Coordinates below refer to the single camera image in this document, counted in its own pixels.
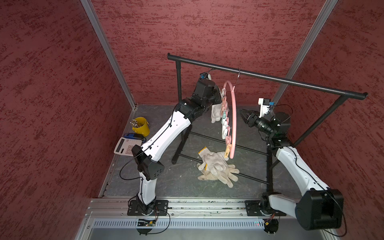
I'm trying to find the black clothes rack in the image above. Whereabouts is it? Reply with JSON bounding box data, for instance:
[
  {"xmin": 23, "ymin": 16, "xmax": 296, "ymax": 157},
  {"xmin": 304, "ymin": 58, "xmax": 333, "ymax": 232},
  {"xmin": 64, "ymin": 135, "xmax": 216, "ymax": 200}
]
[{"xmin": 166, "ymin": 53, "xmax": 369, "ymax": 193}]

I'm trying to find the right controller board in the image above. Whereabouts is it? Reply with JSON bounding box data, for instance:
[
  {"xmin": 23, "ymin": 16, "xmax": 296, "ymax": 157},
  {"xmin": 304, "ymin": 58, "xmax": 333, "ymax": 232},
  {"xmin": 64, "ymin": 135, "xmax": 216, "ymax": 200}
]
[{"xmin": 264, "ymin": 219, "xmax": 279, "ymax": 235}]

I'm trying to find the left controller board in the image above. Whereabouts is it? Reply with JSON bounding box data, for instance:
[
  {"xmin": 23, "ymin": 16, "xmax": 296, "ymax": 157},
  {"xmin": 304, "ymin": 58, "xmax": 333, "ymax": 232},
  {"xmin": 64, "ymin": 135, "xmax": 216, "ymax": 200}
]
[{"xmin": 137, "ymin": 219, "xmax": 157, "ymax": 228}]

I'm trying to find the pink calculator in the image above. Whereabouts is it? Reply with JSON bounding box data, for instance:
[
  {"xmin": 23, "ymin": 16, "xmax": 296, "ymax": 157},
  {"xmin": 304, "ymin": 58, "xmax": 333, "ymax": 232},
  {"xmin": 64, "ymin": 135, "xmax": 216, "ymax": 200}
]
[{"xmin": 114, "ymin": 138, "xmax": 142, "ymax": 157}]

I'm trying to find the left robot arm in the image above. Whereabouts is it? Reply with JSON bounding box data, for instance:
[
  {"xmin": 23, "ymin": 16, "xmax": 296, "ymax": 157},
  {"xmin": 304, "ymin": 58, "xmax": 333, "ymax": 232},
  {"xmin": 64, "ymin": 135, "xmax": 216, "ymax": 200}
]
[{"xmin": 132, "ymin": 79, "xmax": 222, "ymax": 215}]

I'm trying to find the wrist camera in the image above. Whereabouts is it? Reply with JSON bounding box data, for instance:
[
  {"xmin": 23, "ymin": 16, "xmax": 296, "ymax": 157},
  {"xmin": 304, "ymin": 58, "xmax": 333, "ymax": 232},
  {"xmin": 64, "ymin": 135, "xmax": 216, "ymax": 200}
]
[
  {"xmin": 199, "ymin": 72, "xmax": 212, "ymax": 81},
  {"xmin": 258, "ymin": 98, "xmax": 275, "ymax": 118}
]

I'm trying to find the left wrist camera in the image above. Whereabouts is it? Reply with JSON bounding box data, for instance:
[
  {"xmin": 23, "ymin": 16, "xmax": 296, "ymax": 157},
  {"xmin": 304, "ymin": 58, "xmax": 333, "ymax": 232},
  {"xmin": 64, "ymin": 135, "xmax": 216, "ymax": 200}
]
[{"xmin": 199, "ymin": 72, "xmax": 212, "ymax": 81}]

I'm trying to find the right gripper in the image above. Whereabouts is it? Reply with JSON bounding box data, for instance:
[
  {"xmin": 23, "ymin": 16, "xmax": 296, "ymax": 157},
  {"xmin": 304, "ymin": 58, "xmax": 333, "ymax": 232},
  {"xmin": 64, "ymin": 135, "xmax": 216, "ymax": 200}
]
[{"xmin": 238, "ymin": 108, "xmax": 275, "ymax": 135}]

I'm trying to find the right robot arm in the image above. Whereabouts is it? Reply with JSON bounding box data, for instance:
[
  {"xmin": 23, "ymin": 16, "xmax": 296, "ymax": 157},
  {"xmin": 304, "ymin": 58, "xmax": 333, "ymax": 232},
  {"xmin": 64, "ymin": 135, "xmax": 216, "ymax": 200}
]
[{"xmin": 240, "ymin": 109, "xmax": 345, "ymax": 231}]

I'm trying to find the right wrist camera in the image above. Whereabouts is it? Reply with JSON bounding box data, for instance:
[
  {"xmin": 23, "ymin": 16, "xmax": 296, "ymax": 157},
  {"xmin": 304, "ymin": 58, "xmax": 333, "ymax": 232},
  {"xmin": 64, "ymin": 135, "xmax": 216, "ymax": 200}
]
[{"xmin": 258, "ymin": 98, "xmax": 275, "ymax": 118}]

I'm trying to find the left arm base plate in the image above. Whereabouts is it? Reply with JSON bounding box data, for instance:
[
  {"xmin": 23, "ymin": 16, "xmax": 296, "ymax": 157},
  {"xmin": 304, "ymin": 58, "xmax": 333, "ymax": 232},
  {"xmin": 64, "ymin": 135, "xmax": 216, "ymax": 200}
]
[{"xmin": 127, "ymin": 200, "xmax": 169, "ymax": 217}]

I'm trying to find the white work glove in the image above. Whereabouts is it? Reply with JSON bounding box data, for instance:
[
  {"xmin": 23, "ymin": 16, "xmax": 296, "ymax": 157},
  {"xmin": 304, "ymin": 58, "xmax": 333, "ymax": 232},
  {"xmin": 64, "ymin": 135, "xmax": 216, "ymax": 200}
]
[{"xmin": 198, "ymin": 148, "xmax": 229, "ymax": 177}]

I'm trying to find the blue stapler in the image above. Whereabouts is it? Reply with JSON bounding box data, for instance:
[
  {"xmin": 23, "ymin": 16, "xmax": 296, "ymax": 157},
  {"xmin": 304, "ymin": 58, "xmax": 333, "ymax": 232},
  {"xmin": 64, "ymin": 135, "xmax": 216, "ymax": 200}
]
[{"xmin": 123, "ymin": 133, "xmax": 147, "ymax": 143}]

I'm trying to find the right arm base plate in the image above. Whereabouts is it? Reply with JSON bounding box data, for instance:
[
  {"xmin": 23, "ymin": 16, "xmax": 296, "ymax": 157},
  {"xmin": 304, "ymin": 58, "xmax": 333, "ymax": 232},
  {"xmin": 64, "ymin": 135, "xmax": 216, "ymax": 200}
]
[{"xmin": 245, "ymin": 201, "xmax": 286, "ymax": 218}]

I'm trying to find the pink clip hanger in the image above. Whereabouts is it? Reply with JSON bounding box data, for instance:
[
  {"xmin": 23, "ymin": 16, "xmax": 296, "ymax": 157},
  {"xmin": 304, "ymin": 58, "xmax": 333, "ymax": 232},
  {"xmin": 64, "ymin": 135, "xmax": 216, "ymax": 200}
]
[{"xmin": 221, "ymin": 81, "xmax": 237, "ymax": 159}]

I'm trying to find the yellow cup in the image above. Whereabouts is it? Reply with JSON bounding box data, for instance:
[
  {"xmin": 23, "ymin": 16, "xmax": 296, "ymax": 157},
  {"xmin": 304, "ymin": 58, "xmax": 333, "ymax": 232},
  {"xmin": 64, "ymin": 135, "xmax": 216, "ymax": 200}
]
[{"xmin": 130, "ymin": 117, "xmax": 150, "ymax": 137}]

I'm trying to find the controller board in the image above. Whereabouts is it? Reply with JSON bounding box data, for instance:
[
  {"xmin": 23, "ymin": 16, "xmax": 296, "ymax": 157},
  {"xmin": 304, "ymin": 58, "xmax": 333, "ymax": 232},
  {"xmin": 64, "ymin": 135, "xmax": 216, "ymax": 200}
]
[
  {"xmin": 264, "ymin": 219, "xmax": 279, "ymax": 235},
  {"xmin": 137, "ymin": 219, "xmax": 157, "ymax": 228}
]

